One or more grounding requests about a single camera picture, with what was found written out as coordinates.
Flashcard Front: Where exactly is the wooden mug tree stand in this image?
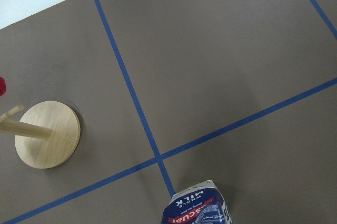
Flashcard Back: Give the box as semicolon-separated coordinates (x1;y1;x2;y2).
1;101;81;169

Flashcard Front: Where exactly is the blue white milk carton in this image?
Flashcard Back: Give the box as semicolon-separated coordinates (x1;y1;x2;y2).
161;180;233;224

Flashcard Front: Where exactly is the red cup on tree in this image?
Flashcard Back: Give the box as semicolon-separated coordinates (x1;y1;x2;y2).
0;77;7;96

